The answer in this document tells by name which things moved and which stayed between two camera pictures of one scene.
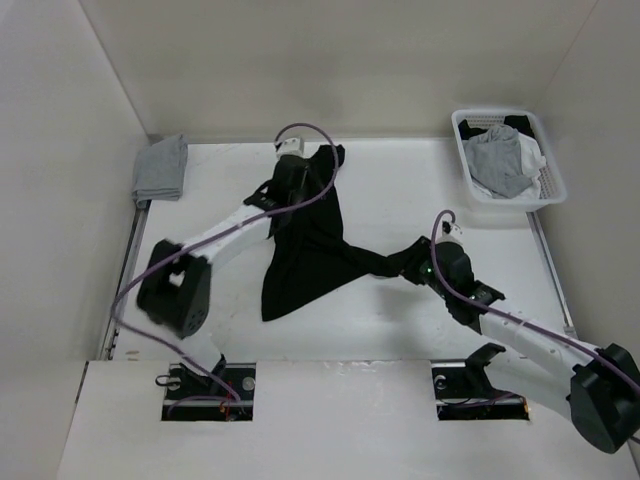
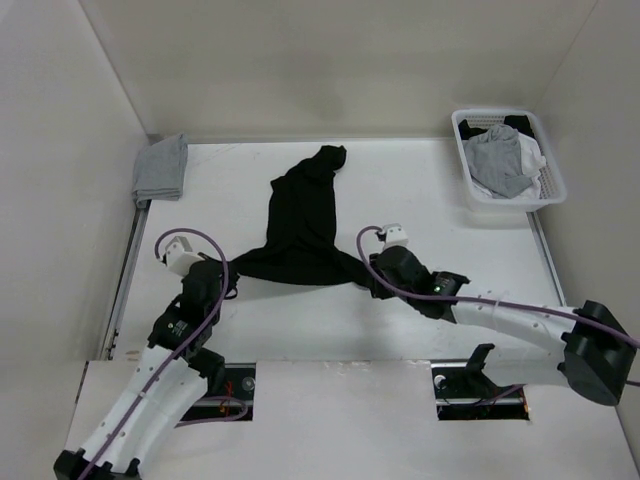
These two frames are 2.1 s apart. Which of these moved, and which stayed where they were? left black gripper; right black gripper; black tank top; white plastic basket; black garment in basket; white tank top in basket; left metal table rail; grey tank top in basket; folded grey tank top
Moved: black tank top; left black gripper; right black gripper
Stayed: white tank top in basket; folded grey tank top; grey tank top in basket; black garment in basket; left metal table rail; white plastic basket
